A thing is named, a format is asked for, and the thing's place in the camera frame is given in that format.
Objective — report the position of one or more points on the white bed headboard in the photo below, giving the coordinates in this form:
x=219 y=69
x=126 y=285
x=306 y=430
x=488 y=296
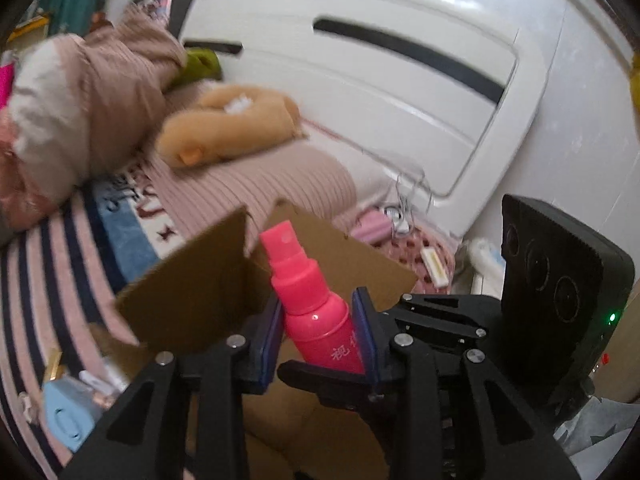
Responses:
x=439 y=86

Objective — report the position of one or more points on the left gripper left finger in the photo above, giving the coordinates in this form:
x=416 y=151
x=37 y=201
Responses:
x=264 y=334

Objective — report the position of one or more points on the pink spray bottle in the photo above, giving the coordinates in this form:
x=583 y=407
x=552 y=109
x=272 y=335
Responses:
x=317 y=320

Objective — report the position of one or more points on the orange plush toy pillow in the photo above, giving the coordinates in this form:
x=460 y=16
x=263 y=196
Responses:
x=227 y=122

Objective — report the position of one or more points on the rolled striped quilt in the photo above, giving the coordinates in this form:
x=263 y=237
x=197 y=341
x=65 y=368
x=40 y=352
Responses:
x=79 y=108

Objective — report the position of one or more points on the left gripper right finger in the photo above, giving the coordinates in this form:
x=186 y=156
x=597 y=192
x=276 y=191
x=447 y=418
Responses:
x=373 y=341

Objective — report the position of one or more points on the striped plush bed blanket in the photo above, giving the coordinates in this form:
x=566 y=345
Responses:
x=61 y=277

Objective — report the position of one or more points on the gold rectangular box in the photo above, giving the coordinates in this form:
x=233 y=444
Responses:
x=54 y=367

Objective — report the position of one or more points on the yellow small cabinet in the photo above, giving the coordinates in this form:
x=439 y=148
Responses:
x=34 y=29

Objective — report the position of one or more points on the light blue square case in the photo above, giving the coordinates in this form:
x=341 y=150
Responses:
x=72 y=410

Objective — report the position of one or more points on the pink ribbed pillow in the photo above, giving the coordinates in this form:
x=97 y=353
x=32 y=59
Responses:
x=196 y=198

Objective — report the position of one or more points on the brown cardboard box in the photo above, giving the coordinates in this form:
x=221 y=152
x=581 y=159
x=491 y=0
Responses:
x=212 y=327

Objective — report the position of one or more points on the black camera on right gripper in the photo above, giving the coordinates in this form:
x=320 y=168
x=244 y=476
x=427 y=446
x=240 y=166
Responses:
x=565 y=289

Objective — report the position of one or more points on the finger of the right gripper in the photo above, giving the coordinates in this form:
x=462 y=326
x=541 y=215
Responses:
x=333 y=388

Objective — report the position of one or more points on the green plush toy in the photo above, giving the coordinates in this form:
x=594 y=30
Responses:
x=201 y=63

